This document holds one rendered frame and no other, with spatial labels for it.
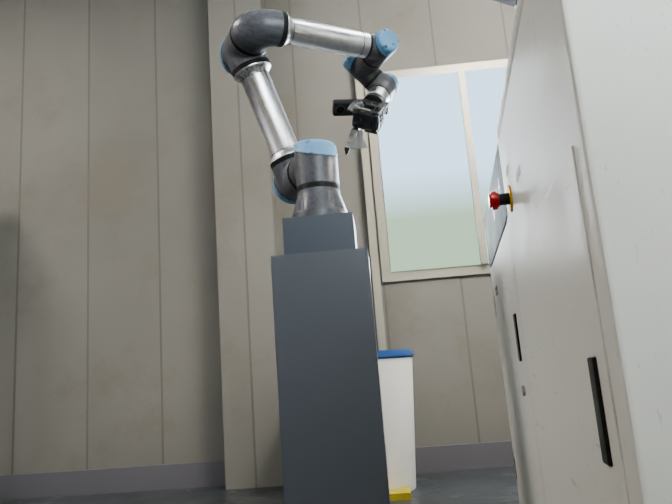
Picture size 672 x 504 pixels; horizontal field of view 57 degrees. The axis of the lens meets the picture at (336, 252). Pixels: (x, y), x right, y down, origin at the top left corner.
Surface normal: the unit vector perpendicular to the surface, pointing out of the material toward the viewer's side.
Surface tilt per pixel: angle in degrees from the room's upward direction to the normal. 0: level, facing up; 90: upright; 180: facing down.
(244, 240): 90
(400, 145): 90
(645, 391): 90
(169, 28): 90
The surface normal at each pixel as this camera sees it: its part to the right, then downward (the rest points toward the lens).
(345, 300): -0.07, -0.19
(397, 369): 0.63, -0.14
